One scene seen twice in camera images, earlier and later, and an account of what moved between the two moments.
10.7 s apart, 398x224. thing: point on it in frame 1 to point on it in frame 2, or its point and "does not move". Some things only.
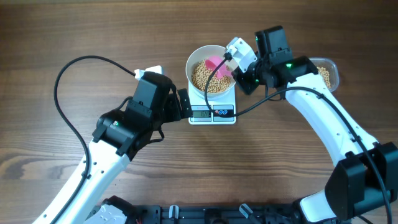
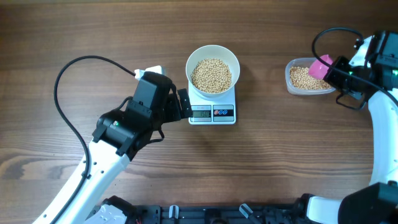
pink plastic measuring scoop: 214,62 to 318,70
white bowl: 209,73 does not move
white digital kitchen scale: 201,115 does not move
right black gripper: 246,86 to 333,76
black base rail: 217,214 does not move
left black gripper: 176,114 does not move
